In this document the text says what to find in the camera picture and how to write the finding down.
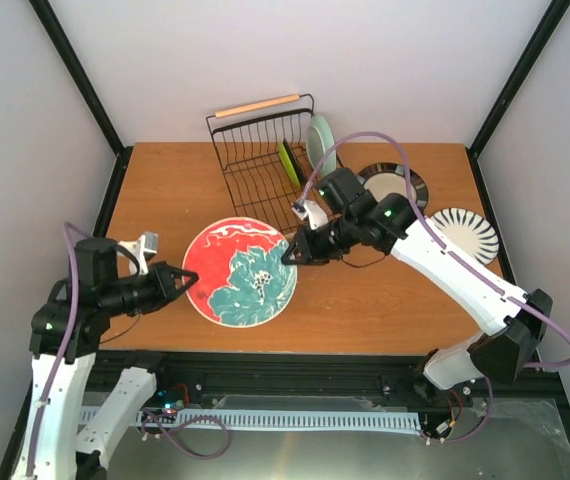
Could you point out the plain lime green plate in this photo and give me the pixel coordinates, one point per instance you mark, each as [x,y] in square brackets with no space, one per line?
[287,160]

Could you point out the black rimmed beige plate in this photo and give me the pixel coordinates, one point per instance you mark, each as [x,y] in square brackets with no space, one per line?
[384,177]

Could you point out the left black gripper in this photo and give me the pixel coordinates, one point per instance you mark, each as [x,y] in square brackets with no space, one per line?
[168,285]

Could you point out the black frame post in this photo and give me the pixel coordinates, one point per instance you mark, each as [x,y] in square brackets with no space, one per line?
[537,42]
[47,17]

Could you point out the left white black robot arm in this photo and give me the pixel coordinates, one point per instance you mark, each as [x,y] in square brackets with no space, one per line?
[106,279]

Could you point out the black wire dish rack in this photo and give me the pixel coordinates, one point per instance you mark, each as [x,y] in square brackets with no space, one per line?
[245,139]

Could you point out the green striped rim plate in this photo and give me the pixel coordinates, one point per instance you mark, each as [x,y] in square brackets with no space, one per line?
[470,231]

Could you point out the right black frame post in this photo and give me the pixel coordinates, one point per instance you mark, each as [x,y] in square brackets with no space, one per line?
[537,42]

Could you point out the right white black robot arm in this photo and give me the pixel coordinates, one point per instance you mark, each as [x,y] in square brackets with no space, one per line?
[509,319]

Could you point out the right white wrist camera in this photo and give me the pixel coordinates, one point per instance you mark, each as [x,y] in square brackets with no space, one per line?
[310,212]

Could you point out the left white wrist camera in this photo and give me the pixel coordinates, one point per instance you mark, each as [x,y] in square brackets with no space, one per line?
[139,252]

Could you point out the left black frame post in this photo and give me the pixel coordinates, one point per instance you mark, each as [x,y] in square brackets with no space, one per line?
[47,17]

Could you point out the red and teal flower plate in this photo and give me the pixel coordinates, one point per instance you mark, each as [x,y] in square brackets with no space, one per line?
[242,282]

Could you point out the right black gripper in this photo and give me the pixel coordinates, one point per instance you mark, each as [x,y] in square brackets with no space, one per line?
[307,254]

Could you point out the dark red flower plate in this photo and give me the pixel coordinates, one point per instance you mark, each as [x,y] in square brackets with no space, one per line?
[297,166]

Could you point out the mint green flower plate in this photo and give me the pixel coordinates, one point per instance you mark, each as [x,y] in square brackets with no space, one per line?
[319,138]

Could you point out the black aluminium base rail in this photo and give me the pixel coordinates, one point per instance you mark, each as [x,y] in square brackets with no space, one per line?
[384,380]

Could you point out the light blue slotted cable duct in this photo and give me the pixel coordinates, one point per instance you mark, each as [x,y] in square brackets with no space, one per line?
[297,421]

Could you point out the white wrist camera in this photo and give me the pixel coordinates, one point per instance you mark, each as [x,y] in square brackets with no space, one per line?
[139,252]
[310,212]

